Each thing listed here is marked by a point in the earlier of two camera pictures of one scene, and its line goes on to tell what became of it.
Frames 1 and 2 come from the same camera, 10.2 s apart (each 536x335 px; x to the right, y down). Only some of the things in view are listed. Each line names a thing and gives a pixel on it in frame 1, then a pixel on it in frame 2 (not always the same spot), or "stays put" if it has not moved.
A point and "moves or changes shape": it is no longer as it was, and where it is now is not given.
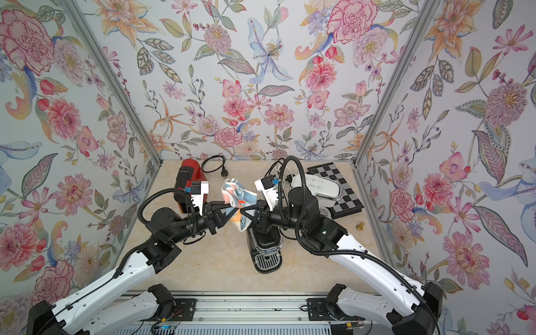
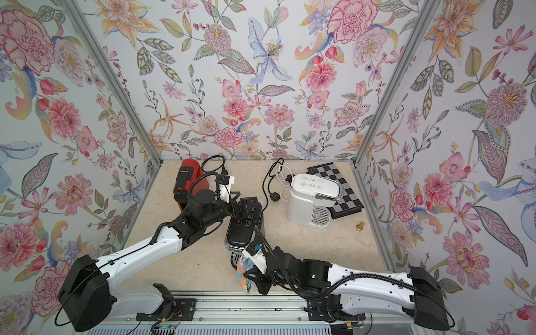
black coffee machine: (265, 248) -> (241, 232)
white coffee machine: (326, 191) stays put
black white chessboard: (350, 203) stays put
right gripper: (266, 220) -> (261, 281)
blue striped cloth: (239, 197) moves or changes shape
